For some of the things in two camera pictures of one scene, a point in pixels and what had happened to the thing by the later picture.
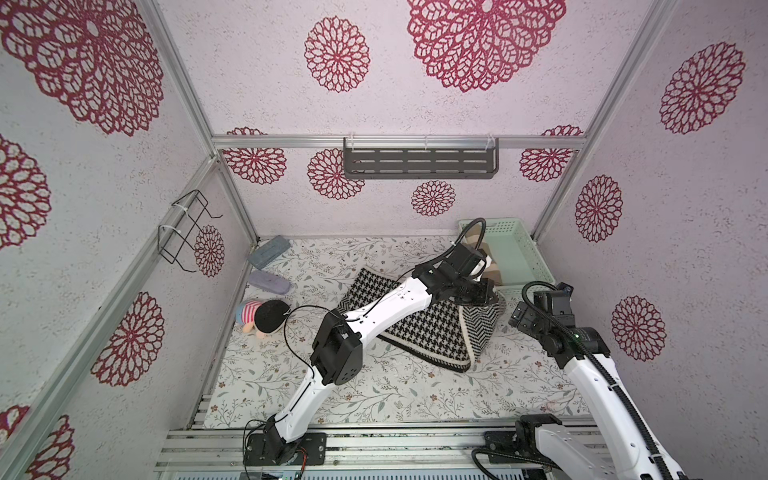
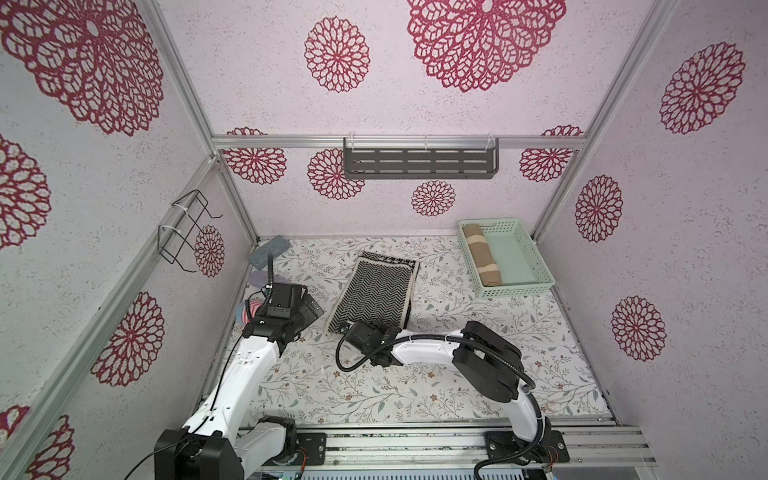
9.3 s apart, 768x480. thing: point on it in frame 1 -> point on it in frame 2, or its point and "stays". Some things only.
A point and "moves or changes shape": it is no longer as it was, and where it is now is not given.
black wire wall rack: (181, 219) stays
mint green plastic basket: (518, 259) stays
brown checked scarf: (475, 237) stays
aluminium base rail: (357, 453) stays
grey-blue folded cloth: (270, 252) stays
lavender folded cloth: (269, 281) stays
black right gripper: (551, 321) -> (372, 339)
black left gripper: (486, 295) -> (310, 310)
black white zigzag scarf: (439, 335) moves or changes shape
